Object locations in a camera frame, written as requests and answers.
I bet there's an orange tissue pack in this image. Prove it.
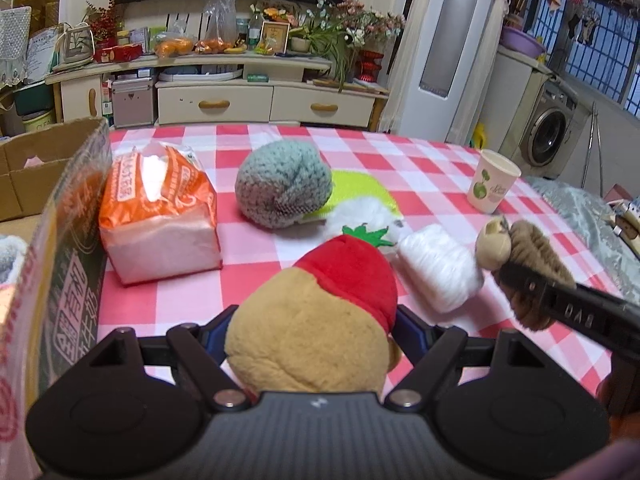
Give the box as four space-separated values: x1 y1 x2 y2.
99 142 222 285

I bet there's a green waste bin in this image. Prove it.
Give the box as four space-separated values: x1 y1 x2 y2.
21 110 55 132

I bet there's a clear plastic bag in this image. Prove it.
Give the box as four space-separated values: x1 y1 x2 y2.
204 0 238 44

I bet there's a cream TV cabinet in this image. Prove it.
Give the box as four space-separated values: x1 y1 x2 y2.
46 52 388 131

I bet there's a pink storage box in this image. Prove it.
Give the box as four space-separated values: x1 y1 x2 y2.
112 77 156 129

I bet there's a red gift box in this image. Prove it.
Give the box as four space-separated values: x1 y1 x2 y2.
93 44 143 63

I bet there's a brown fuzzy scrunchie toy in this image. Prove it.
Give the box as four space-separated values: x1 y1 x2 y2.
475 217 576 332

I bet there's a white fluffy sock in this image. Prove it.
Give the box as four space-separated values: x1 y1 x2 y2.
324 197 484 314

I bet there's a red white checkered tablecloth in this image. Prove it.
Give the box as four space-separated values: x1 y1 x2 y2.
98 125 618 392

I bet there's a silver washing machine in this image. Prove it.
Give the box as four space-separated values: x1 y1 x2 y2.
498 47 588 180

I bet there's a purple plastic basin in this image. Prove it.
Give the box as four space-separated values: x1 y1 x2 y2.
500 26 546 58

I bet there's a yellow-green cloth pad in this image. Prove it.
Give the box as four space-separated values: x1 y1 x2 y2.
300 169 404 223

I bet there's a wooden photo frame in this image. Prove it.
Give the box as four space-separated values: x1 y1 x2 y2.
260 22 290 54

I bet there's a potted flower plant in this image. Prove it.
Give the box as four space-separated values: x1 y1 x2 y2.
296 0 406 88

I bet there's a bag of oranges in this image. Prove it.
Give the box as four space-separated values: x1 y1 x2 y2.
154 37 194 58

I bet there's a grey-green knitted hat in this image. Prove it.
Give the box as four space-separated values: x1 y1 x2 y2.
234 140 333 230

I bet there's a white paper cup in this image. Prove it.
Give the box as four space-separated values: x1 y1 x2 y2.
466 150 522 214

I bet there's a brown cardboard box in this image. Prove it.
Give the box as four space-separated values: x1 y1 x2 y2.
1 118 112 479

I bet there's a light blue fluffy plush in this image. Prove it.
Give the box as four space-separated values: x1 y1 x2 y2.
0 235 28 285

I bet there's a tan strawberry plush toy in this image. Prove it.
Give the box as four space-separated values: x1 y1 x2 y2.
224 224 400 396

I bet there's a red vase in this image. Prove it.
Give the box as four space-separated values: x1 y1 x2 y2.
355 50 384 82

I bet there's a white standing air conditioner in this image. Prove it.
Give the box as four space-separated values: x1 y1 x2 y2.
378 0 509 145

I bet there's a grey quilted blanket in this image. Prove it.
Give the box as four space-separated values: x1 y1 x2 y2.
525 177 639 306

